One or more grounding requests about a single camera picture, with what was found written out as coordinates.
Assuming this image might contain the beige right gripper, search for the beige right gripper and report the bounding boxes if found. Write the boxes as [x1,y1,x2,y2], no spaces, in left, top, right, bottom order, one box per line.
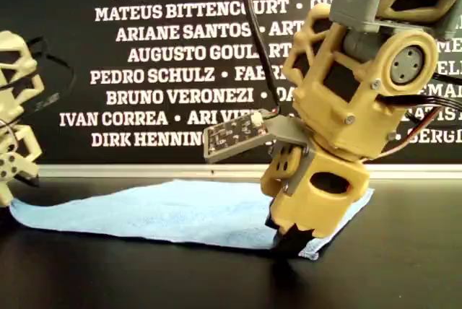
[259,146,370,258]

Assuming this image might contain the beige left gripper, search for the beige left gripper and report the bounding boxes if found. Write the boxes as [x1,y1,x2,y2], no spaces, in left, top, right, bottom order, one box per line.
[0,122,43,209]

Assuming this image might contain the light blue microfibre cloth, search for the light blue microfibre cloth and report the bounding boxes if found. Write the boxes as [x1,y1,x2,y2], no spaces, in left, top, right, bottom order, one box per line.
[9,178,375,261]

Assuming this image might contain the black banner white names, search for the black banner white names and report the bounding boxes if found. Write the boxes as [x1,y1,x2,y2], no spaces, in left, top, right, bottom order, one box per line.
[0,0,462,165]

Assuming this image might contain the gray right camera bracket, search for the gray right camera bracket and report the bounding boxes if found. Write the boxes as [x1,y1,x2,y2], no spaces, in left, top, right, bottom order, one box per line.
[267,116,315,195]

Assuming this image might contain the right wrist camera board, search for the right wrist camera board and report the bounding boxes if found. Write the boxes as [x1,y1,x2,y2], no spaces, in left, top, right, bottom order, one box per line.
[203,109,279,165]

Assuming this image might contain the left arm thin wires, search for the left arm thin wires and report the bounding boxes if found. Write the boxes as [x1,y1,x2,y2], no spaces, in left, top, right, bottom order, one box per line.
[21,35,77,115]

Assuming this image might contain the arm thin wires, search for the arm thin wires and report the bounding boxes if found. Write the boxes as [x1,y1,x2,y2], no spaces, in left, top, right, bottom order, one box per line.
[375,72,462,160]
[21,35,77,115]

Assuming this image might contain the right arm thin wires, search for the right arm thin wires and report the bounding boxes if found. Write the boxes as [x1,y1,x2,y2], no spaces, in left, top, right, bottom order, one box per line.
[375,72,462,160]

